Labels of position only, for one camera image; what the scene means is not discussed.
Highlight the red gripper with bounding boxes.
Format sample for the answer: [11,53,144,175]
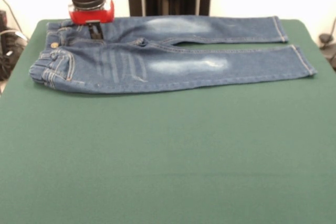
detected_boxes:
[68,0,116,40]

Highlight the blue denim jeans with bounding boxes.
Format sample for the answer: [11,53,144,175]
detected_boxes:
[28,15,318,95]

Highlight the black stand base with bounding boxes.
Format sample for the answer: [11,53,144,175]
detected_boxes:
[0,10,29,81]
[318,33,336,69]

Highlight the dark green table cloth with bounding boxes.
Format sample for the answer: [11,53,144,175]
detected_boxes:
[0,18,336,224]

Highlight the thin grey cable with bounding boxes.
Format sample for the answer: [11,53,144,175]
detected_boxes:
[0,0,22,33]

